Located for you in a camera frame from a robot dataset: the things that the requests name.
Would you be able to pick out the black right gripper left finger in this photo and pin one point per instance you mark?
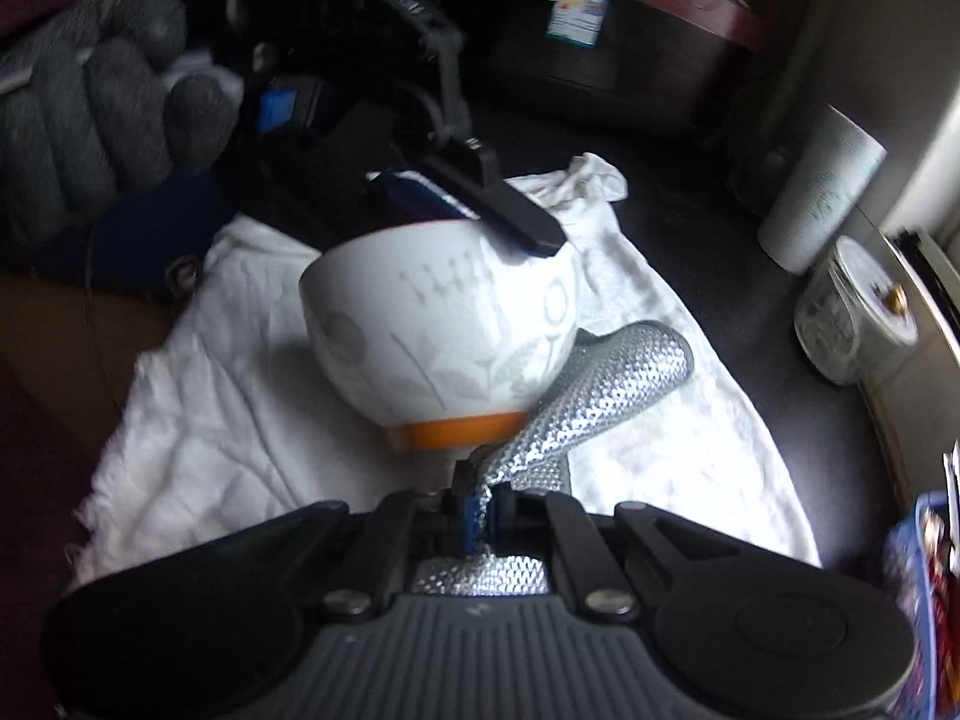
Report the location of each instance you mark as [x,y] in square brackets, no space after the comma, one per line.
[416,532]

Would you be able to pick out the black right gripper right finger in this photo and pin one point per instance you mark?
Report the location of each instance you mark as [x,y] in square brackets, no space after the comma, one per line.
[556,529]

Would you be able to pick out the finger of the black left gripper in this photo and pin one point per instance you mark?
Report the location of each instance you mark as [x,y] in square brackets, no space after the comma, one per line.
[470,171]
[415,198]

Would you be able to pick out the white ceramic bowl orange base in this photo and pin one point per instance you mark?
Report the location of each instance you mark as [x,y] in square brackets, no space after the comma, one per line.
[444,334]

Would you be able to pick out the grey gloved hand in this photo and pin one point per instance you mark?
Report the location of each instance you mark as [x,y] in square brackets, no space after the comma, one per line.
[102,102]

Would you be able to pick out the white cotton cloth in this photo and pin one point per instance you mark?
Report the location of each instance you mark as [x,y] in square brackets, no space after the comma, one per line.
[231,422]

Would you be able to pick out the dark red rice cooker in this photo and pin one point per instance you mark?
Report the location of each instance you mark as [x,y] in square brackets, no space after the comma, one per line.
[659,54]

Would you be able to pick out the white paper towel roll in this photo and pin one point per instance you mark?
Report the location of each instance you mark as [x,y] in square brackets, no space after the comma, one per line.
[837,164]

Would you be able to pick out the blue plastic basket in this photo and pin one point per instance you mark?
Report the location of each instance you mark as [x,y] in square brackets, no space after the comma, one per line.
[921,573]

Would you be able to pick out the glass jar with lid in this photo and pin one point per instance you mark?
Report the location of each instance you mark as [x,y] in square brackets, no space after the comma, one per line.
[840,320]

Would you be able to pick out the small brown nut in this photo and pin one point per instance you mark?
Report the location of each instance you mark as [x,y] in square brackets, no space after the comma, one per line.
[896,301]

